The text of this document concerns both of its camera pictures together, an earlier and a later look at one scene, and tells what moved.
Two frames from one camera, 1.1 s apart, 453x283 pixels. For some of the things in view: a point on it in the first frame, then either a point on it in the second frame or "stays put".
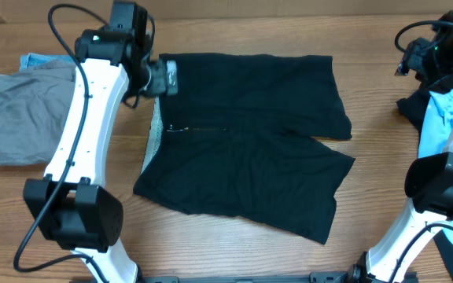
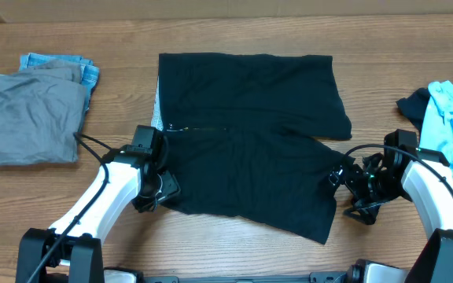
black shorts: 241,137 stays put
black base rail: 248,277 stays put
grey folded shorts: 19,116 stays put
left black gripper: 163,82 → 171,186
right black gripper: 410,63 → 339,177
